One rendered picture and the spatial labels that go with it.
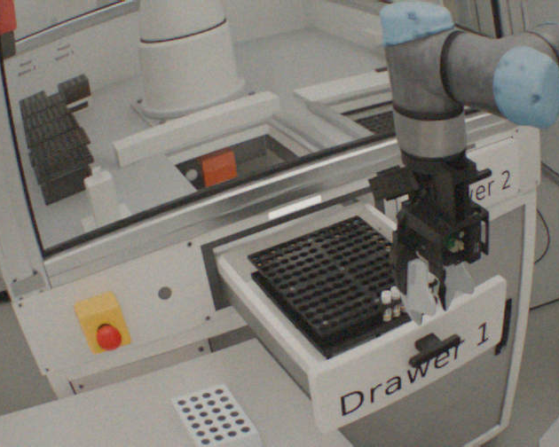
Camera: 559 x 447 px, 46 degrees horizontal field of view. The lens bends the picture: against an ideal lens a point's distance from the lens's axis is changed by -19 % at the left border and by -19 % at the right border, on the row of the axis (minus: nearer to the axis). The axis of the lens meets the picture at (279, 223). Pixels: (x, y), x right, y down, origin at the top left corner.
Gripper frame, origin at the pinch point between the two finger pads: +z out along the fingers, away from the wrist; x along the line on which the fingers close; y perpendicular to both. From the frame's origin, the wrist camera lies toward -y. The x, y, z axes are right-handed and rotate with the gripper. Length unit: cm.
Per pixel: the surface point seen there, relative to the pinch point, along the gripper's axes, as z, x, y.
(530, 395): 96, 73, -44
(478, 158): 4.5, 35.4, -32.5
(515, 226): 25, 49, -35
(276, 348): 10.4, -12.5, -16.7
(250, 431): 16.7, -20.9, -9.3
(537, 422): 96, 67, -33
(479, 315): 7.2, 9.5, -1.1
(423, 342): 5.4, -0.6, -0.1
